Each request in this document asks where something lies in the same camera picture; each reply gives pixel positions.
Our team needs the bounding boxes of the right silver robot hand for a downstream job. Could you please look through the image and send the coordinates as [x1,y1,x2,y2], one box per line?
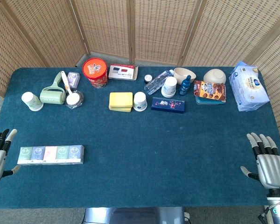
[240,132,280,198]

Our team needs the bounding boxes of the pastel tissue multipack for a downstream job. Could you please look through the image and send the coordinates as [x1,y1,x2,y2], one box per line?
[17,145,85,166]

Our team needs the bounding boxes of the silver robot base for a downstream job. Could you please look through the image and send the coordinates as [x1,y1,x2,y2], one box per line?
[83,206,186,224]

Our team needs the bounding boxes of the large blue white tissue pack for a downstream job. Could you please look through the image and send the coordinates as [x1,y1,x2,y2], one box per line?
[229,61,270,112]

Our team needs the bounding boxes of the small purple box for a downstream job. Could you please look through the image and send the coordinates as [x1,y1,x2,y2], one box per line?
[67,71,81,89]

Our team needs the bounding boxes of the white paper cup green print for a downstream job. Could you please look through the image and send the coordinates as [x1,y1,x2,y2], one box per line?
[21,91,44,112]

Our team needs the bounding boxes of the green lint roller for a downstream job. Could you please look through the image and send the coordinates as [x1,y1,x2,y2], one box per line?
[39,71,67,105]

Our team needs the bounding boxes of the teal flat container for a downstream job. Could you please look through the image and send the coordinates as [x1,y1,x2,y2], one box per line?
[195,96,226,105]

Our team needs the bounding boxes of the brown cookie box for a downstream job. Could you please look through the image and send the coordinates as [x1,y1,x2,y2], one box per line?
[193,80,227,103]

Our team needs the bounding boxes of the white dish brush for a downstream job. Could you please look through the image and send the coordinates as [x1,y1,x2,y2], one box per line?
[60,71,81,105]

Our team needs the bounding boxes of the beige bowl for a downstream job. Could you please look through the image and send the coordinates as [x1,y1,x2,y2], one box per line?
[173,67,197,85]
[203,69,227,84]

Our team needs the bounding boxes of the blue spray bottle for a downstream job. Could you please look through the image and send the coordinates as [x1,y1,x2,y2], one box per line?
[178,75,192,96]

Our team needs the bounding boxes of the dark blue long box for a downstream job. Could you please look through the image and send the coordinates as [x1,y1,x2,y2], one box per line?
[151,97,186,114]

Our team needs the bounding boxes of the white paper cup blue print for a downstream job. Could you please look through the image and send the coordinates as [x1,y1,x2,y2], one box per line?
[161,76,178,98]
[133,91,148,112]

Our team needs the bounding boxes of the red instant noodle tub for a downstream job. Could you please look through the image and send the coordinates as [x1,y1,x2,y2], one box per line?
[82,57,108,89]

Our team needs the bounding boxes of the yellow sponge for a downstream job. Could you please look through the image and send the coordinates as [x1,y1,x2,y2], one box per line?
[108,91,133,113]

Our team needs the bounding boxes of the clear plastic water bottle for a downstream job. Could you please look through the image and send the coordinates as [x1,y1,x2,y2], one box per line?
[144,69,175,95]

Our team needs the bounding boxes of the white red blue card box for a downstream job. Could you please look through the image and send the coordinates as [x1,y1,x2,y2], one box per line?
[108,64,139,81]

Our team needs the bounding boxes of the wicker folding screen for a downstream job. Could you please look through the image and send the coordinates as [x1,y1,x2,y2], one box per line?
[0,0,280,161]

